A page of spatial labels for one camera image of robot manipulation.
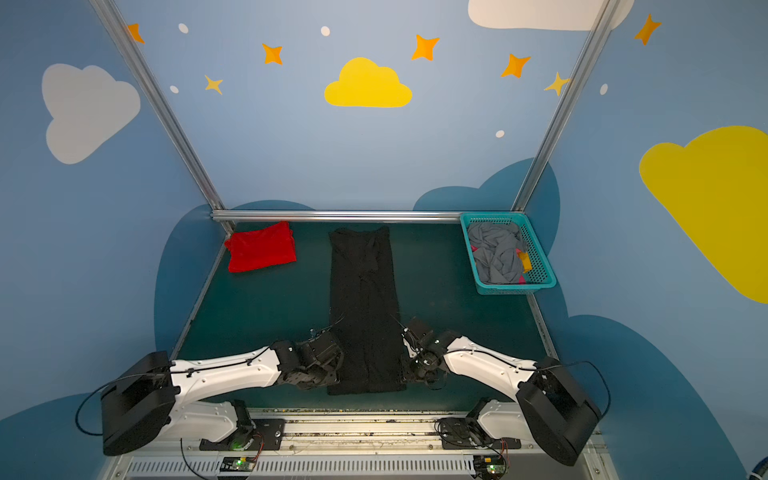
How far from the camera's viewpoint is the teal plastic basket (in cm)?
100

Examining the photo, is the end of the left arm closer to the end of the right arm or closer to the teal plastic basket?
the end of the right arm

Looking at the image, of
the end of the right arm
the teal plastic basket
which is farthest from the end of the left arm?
the teal plastic basket
